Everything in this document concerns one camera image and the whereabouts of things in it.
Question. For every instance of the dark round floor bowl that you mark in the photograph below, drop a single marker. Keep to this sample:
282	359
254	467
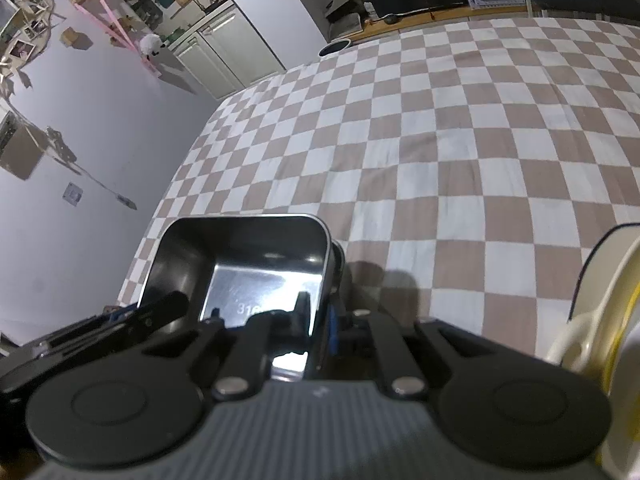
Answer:
334	48

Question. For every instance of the white plate dark rim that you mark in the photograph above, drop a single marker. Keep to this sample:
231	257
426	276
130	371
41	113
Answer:
595	265

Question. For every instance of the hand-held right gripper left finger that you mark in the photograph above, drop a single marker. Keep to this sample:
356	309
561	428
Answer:
302	315

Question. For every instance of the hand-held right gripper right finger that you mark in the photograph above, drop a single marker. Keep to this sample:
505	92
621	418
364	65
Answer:
332	330

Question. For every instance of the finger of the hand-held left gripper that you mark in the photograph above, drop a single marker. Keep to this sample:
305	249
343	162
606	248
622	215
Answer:
148	321
122	312

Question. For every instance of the white kitchen cabinet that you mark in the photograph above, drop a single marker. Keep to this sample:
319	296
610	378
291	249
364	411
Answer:
225	50

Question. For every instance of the wooden wall decoration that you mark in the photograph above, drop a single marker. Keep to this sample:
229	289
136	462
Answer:
25	25

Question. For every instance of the white plush toy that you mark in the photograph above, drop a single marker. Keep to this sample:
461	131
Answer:
152	45

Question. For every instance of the pink ribbon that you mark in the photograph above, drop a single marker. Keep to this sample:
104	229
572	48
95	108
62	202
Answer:
117	27

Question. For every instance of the large rectangular steel container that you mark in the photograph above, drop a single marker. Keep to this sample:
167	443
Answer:
240	245

